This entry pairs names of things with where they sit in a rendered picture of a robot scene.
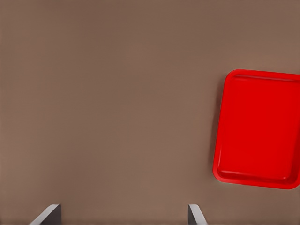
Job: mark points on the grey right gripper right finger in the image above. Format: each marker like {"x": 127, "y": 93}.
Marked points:
{"x": 195, "y": 216}

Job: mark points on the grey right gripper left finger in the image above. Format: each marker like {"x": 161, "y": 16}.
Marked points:
{"x": 50, "y": 216}

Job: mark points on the red rectangular tray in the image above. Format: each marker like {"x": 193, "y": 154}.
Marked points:
{"x": 257, "y": 131}

